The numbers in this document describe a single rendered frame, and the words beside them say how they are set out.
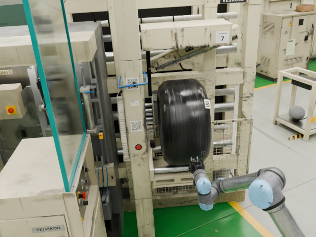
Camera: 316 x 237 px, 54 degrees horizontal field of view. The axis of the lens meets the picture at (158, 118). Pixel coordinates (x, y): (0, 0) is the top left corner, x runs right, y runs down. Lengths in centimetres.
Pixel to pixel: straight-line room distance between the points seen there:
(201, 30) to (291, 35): 450
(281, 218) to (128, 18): 127
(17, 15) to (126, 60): 890
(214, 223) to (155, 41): 176
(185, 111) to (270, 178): 65
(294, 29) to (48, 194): 574
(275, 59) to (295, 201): 357
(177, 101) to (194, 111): 11
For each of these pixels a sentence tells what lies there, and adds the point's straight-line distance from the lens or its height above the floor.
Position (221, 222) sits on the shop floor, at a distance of 308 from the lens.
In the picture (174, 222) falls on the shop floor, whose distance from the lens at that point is 306.
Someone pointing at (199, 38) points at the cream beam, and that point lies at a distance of 216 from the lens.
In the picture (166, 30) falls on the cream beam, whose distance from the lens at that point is 212.
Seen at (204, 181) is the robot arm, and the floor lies 112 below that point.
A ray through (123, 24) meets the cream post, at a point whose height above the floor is 186.
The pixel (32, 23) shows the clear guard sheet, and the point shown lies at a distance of 119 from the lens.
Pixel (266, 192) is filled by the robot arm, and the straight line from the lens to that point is 145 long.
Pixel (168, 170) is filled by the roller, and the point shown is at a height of 91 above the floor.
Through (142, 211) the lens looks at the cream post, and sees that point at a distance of 244.
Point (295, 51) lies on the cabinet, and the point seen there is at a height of 55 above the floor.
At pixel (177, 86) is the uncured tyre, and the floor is 146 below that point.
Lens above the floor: 214
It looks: 26 degrees down
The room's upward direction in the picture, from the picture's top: 3 degrees counter-clockwise
